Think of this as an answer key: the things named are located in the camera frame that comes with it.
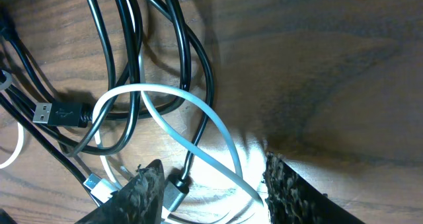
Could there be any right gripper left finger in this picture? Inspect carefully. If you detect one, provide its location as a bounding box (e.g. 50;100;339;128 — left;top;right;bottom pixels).
78;159;165;224

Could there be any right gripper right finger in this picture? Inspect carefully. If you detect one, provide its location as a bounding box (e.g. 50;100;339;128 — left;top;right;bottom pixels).
264;152;362;224

